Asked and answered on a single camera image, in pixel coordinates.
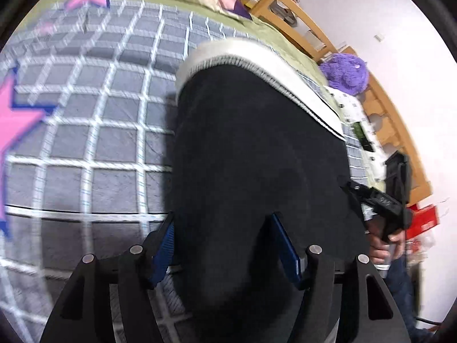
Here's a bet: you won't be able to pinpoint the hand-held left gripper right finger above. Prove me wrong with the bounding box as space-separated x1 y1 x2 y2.
269 212 411 343

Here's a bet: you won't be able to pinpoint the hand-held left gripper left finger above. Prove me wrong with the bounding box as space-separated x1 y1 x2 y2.
39 212 175 343

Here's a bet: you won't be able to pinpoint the black pants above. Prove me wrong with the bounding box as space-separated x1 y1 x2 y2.
171 37 372 343

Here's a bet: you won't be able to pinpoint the person's right hand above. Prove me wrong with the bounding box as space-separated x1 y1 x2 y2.
368 218 406 268

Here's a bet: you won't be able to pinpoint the red box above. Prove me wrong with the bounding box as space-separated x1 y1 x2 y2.
407 204 439 240

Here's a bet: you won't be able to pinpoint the person's blue jeans leg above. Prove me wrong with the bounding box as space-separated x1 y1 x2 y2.
384 254 432 340

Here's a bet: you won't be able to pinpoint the white printed cloth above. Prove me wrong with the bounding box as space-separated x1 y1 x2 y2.
326 87 388 186

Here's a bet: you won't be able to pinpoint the grey checkered blanket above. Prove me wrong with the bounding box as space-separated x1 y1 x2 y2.
0 0 368 343

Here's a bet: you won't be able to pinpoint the purple plush toy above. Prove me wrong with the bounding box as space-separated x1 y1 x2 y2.
319 53 369 96

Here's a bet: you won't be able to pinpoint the green bed sheet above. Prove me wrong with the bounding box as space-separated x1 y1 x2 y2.
53 0 343 115

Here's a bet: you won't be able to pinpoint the wooden bed frame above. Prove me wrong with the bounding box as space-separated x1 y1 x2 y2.
218 0 432 208

